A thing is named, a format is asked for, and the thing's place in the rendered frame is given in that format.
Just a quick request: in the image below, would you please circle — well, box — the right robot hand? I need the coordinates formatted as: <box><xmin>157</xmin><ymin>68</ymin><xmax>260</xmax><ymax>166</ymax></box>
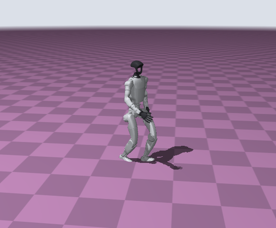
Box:
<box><xmin>139</xmin><ymin>109</ymin><xmax>153</xmax><ymax>123</ymax></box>

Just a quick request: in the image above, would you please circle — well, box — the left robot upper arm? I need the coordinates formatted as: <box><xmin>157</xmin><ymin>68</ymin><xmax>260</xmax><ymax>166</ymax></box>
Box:
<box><xmin>143</xmin><ymin>76</ymin><xmax>148</xmax><ymax>96</ymax></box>

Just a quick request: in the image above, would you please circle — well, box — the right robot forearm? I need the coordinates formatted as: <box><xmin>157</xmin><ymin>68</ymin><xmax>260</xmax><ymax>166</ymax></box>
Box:
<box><xmin>125</xmin><ymin>98</ymin><xmax>140</xmax><ymax>114</ymax></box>

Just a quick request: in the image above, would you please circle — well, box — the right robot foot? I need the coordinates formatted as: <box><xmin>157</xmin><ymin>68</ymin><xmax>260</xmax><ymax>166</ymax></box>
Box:
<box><xmin>119</xmin><ymin>154</ymin><xmax>132</xmax><ymax>162</ymax></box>

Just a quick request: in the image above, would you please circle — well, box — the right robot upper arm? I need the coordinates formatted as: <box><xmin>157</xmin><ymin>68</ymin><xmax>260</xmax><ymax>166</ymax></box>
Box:
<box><xmin>124</xmin><ymin>80</ymin><xmax>133</xmax><ymax>101</ymax></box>

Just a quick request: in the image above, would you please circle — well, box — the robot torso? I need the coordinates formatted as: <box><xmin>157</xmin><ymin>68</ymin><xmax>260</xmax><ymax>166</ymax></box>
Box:
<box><xmin>128</xmin><ymin>75</ymin><xmax>145</xmax><ymax>118</ymax></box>

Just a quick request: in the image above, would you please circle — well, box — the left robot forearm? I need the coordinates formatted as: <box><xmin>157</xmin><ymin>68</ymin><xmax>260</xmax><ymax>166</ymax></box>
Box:
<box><xmin>143</xmin><ymin>96</ymin><xmax>148</xmax><ymax>109</ymax></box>

